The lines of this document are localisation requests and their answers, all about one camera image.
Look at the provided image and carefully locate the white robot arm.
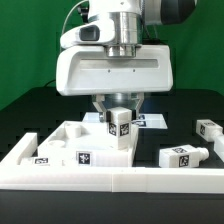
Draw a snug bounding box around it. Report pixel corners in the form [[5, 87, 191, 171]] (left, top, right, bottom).
[[56, 0, 197, 121]]

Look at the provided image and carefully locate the white U-shaped obstacle fence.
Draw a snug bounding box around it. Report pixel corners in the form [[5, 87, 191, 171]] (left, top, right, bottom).
[[0, 133, 224, 194]]

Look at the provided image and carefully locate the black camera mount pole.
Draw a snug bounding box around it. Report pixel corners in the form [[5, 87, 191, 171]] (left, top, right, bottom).
[[78, 4, 89, 19]]

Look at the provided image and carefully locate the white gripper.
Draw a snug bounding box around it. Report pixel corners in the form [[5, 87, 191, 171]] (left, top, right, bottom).
[[56, 45, 173, 122]]

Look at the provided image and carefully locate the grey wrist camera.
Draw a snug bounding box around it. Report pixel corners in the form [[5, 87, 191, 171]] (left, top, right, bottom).
[[60, 23, 114, 49]]

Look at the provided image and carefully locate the grey cable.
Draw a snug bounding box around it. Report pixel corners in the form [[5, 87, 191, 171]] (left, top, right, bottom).
[[61, 0, 90, 38]]

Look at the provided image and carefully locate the white square tabletop part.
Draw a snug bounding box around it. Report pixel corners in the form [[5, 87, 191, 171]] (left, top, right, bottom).
[[38, 121, 138, 167]]

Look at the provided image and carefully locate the white marker tag sheet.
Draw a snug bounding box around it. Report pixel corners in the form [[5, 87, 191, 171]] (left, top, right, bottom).
[[83, 112, 168, 129]]

